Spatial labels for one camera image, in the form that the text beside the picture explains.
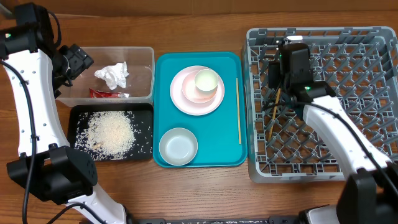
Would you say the white paper cup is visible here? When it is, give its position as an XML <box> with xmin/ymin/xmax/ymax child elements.
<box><xmin>195</xmin><ymin>69</ymin><xmax>218</xmax><ymax>95</ymax></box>

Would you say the grey bowl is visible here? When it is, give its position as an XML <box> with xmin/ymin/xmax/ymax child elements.
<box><xmin>159</xmin><ymin>128</ymin><xmax>198</xmax><ymax>166</ymax></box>

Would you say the wooden chopstick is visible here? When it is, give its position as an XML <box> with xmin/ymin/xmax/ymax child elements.
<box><xmin>268</xmin><ymin>88</ymin><xmax>281</xmax><ymax>142</ymax></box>
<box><xmin>236</xmin><ymin>78</ymin><xmax>242</xmax><ymax>145</ymax></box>

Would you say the grey dishwasher rack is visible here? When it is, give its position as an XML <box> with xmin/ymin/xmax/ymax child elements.
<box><xmin>243</xmin><ymin>27</ymin><xmax>397</xmax><ymax>183</ymax></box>

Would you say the white tissue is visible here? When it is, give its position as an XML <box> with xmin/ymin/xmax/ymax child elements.
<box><xmin>94</xmin><ymin>62</ymin><xmax>129</xmax><ymax>90</ymax></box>

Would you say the red snack wrapper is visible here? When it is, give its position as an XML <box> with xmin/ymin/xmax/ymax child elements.
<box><xmin>89</xmin><ymin>88</ymin><xmax>129</xmax><ymax>98</ymax></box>

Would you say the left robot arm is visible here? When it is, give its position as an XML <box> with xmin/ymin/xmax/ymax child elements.
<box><xmin>1</xmin><ymin>2</ymin><xmax>134</xmax><ymax>223</ymax></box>

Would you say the black waste tray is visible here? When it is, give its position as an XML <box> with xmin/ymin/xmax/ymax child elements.
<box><xmin>67</xmin><ymin>103</ymin><xmax>154</xmax><ymax>162</ymax></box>

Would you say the small pink plate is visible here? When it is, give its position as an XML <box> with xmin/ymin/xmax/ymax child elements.
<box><xmin>182</xmin><ymin>71</ymin><xmax>217</xmax><ymax>103</ymax></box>

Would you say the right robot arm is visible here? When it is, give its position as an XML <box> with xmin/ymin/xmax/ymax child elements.
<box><xmin>269</xmin><ymin>38</ymin><xmax>397</xmax><ymax>224</ymax></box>

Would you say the pile of rice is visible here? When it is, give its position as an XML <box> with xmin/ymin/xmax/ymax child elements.
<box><xmin>74</xmin><ymin>110</ymin><xmax>152</xmax><ymax>161</ymax></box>

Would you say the clear plastic bin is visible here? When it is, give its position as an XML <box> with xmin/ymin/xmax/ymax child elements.
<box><xmin>57</xmin><ymin>47</ymin><xmax>155</xmax><ymax>107</ymax></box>

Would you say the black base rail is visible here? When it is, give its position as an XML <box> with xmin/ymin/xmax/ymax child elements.
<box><xmin>133</xmin><ymin>215</ymin><xmax>305</xmax><ymax>224</ymax></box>

